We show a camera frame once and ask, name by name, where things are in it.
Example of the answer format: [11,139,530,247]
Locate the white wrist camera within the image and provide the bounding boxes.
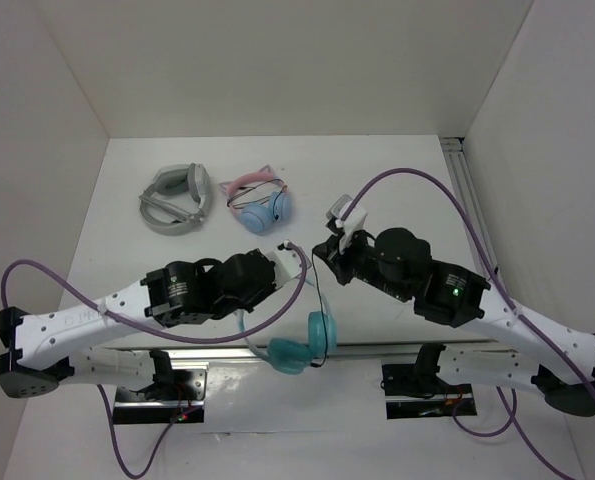
[326,194,367,254]
[264,240,303,288]

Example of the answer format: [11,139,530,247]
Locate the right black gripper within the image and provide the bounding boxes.
[312,224,410,301]

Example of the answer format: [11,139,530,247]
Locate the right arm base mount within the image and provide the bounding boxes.
[380,344,477,420]

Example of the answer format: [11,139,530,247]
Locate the aluminium front rail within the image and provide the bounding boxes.
[69,338,528,364]

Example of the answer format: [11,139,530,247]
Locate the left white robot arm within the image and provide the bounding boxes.
[0,250,286,399]

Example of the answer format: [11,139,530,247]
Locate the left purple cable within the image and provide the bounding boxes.
[0,244,309,479]

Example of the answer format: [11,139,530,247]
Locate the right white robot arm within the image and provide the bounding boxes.
[313,227,595,417]

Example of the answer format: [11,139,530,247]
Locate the grey white headphones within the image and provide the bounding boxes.
[139,163,213,236]

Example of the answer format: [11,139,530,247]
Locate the pink blue cat-ear headphones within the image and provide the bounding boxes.
[219,165,292,235]

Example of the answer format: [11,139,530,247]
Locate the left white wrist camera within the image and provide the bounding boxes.
[264,240,303,288]

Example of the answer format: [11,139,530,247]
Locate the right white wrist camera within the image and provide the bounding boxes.
[326,194,367,254]

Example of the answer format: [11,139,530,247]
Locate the purple cable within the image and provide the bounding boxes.
[339,168,595,480]
[0,244,309,479]

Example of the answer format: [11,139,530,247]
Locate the aluminium side rail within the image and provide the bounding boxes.
[439,137,501,280]

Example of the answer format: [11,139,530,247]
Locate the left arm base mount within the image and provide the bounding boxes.
[112,350,208,425]

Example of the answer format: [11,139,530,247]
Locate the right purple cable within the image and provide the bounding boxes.
[339,168,595,480]

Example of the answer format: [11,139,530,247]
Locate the teal cat-ear headphones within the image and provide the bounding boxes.
[244,307,337,375]

